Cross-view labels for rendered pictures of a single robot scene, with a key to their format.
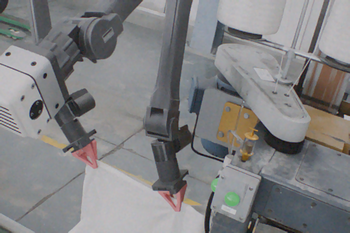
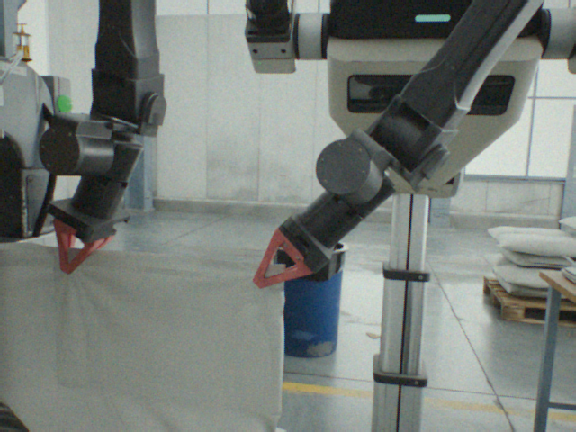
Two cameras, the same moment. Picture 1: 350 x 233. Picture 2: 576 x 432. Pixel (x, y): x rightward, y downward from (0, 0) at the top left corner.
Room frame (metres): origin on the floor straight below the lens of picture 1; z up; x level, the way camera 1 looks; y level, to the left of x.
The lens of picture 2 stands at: (1.67, 0.12, 1.22)
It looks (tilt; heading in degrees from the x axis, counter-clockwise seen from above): 8 degrees down; 170
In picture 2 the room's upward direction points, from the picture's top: 2 degrees clockwise
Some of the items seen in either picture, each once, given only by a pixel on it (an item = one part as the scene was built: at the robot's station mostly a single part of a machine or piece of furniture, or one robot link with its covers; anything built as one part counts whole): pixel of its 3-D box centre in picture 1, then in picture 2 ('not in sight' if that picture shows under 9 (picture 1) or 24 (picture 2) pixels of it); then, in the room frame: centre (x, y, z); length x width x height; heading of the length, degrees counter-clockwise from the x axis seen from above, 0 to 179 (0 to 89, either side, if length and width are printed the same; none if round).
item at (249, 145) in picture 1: (249, 144); (22, 47); (0.82, -0.17, 1.37); 0.03 x 0.02 x 0.03; 70
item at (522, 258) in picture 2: not in sight; (530, 254); (-1.72, 2.74, 0.44); 0.66 x 0.43 x 0.13; 160
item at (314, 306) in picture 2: not in sight; (307, 295); (-1.15, 0.77, 0.32); 0.51 x 0.48 x 0.65; 160
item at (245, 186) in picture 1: (235, 192); (43, 103); (0.76, -0.16, 1.29); 0.08 x 0.05 x 0.09; 70
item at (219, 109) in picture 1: (245, 125); not in sight; (1.20, -0.22, 1.23); 0.28 x 0.07 x 0.16; 70
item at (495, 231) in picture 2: not in sight; (532, 236); (-1.86, 2.86, 0.56); 0.66 x 0.42 x 0.13; 64
